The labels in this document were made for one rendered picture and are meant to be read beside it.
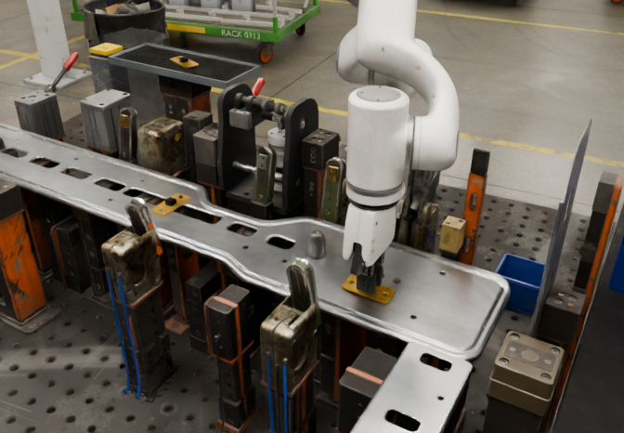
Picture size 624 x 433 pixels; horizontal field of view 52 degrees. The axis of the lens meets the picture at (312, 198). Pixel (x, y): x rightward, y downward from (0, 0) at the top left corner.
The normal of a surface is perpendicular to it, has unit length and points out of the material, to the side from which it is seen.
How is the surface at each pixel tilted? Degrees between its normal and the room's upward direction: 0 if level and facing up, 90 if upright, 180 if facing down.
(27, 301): 90
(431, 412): 0
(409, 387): 0
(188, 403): 0
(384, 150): 90
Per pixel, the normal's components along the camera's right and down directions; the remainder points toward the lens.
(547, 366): 0.00, -0.86
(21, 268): 0.86, 0.25
